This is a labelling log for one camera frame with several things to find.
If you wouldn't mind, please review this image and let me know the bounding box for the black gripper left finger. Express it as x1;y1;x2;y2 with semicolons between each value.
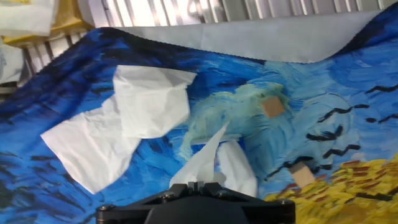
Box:
136;182;196;203

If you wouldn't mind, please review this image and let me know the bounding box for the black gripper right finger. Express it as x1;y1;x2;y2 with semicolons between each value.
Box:
198;182;252;203

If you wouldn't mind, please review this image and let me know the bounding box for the small wooden cube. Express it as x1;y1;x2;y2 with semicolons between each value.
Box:
259;95;286;119
288;161;317;189

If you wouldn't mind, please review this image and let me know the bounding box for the painted wheatfield tablecloth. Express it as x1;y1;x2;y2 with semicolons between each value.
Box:
0;2;398;224

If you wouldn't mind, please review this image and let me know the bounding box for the yellow cardboard box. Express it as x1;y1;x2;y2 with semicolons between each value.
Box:
2;0;91;48

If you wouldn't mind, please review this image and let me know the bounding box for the white plastic bag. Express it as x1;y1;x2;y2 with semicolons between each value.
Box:
0;43;25;85
0;0;60;37

